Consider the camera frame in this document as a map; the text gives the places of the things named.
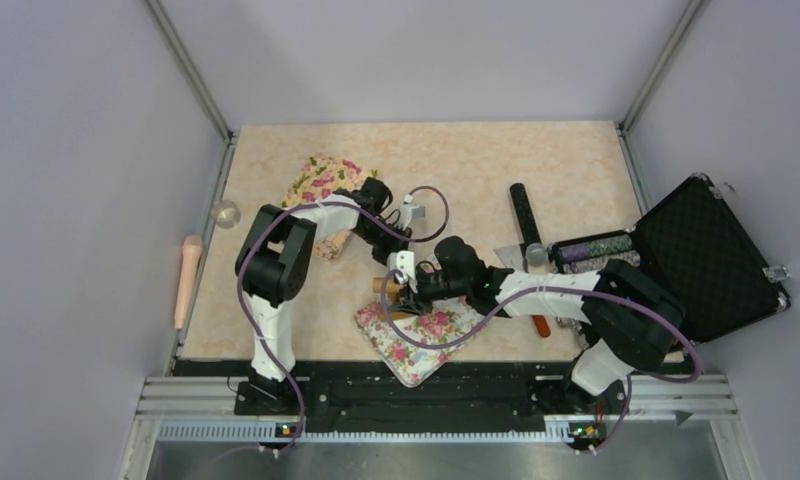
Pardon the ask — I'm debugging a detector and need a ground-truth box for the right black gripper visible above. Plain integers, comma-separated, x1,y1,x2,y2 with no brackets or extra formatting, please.
391,270,470,318

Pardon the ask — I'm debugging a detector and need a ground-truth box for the wooden double-ended rolling pin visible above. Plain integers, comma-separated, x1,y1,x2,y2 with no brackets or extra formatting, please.
372,275,433,320

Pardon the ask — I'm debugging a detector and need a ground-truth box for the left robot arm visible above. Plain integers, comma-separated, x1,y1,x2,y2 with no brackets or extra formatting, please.
235,177,417,414

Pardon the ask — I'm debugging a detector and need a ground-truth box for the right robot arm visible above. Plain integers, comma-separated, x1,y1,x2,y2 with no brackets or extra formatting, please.
387,236,685,412

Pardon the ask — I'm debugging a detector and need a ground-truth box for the black ridged rolling stick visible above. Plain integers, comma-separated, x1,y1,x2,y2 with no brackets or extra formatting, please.
509,183,542,245

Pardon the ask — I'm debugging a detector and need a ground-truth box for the grey round knob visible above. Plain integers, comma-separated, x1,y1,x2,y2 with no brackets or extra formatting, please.
524,242,549,267

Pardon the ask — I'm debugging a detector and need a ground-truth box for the yellow floral cloth pad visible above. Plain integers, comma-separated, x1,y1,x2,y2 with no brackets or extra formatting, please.
281,154,381,261

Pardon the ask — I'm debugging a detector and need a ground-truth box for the open black poker chip case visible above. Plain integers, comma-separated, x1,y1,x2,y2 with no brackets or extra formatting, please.
548,173,791,344

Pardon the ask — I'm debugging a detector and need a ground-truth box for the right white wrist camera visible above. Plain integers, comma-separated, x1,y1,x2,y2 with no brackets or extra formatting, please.
387,250,417,289

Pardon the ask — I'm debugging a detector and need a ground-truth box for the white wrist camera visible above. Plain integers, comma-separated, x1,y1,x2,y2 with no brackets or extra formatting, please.
387,250,417,289
398,200,426,225

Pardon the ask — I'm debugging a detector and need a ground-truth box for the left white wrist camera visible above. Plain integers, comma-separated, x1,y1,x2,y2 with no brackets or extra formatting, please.
398,200,426,225

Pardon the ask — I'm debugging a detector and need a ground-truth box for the metal scraper with red handle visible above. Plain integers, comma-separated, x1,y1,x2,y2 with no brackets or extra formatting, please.
494,244,551,338

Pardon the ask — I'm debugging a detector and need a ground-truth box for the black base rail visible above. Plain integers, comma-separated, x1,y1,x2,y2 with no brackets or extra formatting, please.
134,357,733,445

